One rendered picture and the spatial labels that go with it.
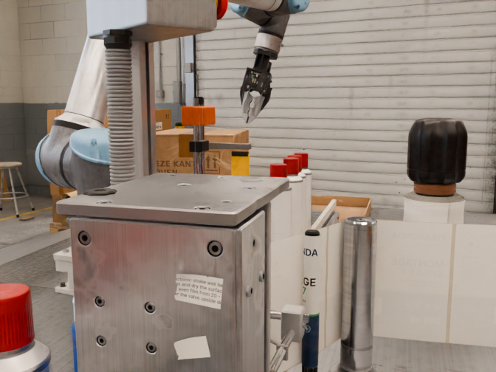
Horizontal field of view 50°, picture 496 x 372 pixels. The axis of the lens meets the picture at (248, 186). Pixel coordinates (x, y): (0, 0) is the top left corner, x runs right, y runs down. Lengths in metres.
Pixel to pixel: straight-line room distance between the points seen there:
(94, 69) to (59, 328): 0.54
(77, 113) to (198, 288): 0.91
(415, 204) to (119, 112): 0.43
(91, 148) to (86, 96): 0.19
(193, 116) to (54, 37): 6.48
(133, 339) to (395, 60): 4.85
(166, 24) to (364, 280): 0.37
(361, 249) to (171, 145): 0.87
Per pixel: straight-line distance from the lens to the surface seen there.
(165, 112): 4.97
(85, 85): 1.18
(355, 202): 1.93
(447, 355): 0.76
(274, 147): 5.44
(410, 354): 0.75
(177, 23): 0.64
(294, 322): 0.50
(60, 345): 0.90
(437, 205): 0.80
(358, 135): 5.15
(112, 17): 0.70
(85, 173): 1.04
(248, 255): 0.30
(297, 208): 1.12
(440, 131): 0.79
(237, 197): 0.32
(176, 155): 1.40
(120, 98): 0.66
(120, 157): 0.66
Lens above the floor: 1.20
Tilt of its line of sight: 9 degrees down
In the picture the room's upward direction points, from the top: straight up
